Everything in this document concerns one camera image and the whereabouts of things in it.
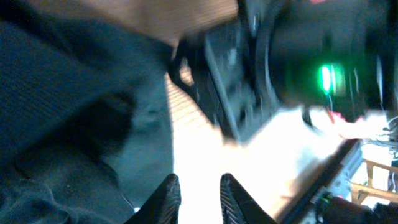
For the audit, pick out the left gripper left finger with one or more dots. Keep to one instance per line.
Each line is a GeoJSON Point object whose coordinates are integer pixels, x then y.
{"type": "Point", "coordinates": [162, 207]}

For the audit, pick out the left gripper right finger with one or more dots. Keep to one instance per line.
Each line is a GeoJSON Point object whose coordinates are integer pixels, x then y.
{"type": "Point", "coordinates": [237, 206]}

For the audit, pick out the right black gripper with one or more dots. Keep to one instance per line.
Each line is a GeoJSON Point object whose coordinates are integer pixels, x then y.
{"type": "Point", "coordinates": [276, 54]}

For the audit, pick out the black t-shirt with white logo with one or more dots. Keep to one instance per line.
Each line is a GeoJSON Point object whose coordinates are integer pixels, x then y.
{"type": "Point", "coordinates": [85, 127]}

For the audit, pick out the wooden furniture in background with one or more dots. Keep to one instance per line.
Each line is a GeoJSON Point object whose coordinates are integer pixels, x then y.
{"type": "Point", "coordinates": [359, 192]}

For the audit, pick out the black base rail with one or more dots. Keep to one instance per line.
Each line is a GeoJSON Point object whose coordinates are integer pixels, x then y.
{"type": "Point", "coordinates": [333, 177]}

